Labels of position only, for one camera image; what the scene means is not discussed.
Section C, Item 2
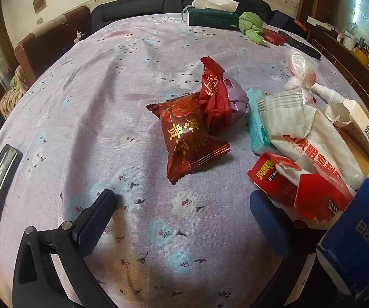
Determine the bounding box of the knotted clear plastic bag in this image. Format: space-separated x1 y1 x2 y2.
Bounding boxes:
284 46 320 92

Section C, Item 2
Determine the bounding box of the white charger cable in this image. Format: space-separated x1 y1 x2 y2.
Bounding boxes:
56 19 87 41

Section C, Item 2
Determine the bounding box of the blue and white box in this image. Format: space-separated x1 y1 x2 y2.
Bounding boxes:
316 148 369 299

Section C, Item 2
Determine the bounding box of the black sofa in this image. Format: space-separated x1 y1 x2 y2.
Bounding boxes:
90 0 275 34

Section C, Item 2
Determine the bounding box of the white flat box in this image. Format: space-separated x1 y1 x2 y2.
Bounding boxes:
307 16 327 28

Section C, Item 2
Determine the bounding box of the dark red snack packet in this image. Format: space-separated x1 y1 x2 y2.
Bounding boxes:
146 91 231 185

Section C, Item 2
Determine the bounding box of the red wrapper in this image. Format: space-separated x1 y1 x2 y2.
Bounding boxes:
199 56 236 132

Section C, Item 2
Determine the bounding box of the dark navy bag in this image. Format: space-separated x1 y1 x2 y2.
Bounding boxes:
269 10 307 39

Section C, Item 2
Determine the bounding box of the white cardboard box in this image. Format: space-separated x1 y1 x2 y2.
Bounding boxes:
324 98 369 164

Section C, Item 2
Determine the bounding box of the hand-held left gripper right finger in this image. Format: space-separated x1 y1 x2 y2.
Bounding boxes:
249 190 335 308

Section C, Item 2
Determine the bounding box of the green cloth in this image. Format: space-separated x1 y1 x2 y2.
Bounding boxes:
238 12 270 47

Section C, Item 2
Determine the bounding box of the white paper medicine bag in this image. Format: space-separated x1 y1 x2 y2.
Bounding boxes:
256 89 364 190

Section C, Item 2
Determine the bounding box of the teal tissue pack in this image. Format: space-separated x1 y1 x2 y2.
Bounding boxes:
245 88 278 155

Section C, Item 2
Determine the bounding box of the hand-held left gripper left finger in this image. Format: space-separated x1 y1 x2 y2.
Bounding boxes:
13 189 117 308

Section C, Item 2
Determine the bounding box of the brown armchair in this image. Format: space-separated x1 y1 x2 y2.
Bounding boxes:
0 6 91 119

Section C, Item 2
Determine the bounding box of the dark green tissue box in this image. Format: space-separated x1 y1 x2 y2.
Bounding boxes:
182 0 240 32

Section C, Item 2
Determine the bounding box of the purple wrapper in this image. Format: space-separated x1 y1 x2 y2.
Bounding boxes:
224 79 251 126

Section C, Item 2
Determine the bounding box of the white spray bottle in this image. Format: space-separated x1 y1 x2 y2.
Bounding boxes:
311 83 345 105

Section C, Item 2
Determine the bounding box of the wooden brick-pattern cabinet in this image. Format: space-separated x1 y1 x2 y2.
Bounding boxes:
306 22 369 155

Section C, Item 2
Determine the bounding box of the torn red medicine box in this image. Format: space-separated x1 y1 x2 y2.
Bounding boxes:
248 152 356 232

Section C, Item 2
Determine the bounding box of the red flat packet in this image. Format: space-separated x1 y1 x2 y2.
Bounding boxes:
261 28 289 47

